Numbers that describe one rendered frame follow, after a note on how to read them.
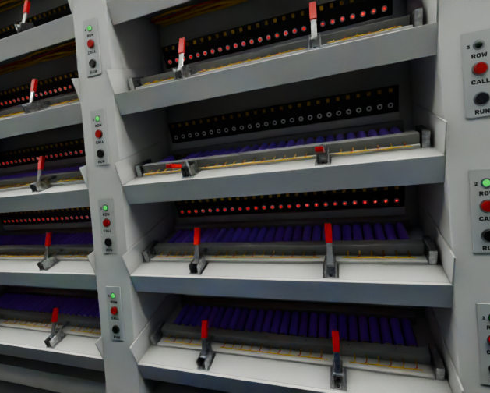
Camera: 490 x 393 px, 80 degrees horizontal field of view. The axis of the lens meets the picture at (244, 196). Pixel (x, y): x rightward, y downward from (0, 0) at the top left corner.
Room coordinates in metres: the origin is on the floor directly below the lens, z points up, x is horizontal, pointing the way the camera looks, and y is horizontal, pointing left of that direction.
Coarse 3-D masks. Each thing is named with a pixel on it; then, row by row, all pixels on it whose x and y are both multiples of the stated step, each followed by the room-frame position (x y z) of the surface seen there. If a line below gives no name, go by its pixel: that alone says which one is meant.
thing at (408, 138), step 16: (336, 144) 0.53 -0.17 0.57; (352, 144) 0.53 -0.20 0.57; (368, 144) 0.52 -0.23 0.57; (384, 144) 0.51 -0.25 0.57; (400, 144) 0.50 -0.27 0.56; (176, 160) 0.66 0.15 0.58; (208, 160) 0.62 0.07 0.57; (224, 160) 0.61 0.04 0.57; (240, 160) 0.60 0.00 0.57; (256, 160) 0.59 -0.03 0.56; (272, 160) 0.56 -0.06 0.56
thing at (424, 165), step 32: (288, 128) 0.68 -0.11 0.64; (320, 128) 0.66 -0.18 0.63; (416, 128) 0.52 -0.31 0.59; (128, 160) 0.66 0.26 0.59; (160, 160) 0.78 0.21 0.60; (352, 160) 0.50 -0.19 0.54; (384, 160) 0.47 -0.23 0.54; (416, 160) 0.45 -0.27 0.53; (128, 192) 0.64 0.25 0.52; (160, 192) 0.62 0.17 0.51; (192, 192) 0.59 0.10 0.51; (224, 192) 0.57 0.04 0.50; (256, 192) 0.55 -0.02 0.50; (288, 192) 0.54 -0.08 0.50
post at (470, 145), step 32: (448, 0) 0.44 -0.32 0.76; (480, 0) 0.42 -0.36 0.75; (448, 32) 0.44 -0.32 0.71; (416, 64) 0.58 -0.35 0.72; (448, 64) 0.44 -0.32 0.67; (416, 96) 0.59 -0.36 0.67; (448, 96) 0.44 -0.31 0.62; (448, 128) 0.44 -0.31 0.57; (480, 128) 0.43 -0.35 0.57; (448, 160) 0.44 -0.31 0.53; (480, 160) 0.43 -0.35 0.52; (448, 192) 0.44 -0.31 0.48; (448, 224) 0.45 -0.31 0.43; (480, 256) 0.43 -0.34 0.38; (480, 288) 0.43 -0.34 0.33; (448, 320) 0.48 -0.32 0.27; (480, 384) 0.43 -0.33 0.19
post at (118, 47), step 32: (96, 0) 0.65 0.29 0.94; (128, 32) 0.70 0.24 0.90; (128, 64) 0.69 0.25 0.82; (160, 64) 0.82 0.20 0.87; (96, 96) 0.65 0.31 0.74; (128, 128) 0.67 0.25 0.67; (160, 128) 0.80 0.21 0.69; (96, 192) 0.66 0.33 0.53; (96, 224) 0.67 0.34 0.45; (128, 224) 0.65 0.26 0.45; (96, 256) 0.67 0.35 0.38; (128, 288) 0.64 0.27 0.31; (128, 320) 0.64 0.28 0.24; (128, 352) 0.65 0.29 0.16; (128, 384) 0.65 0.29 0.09
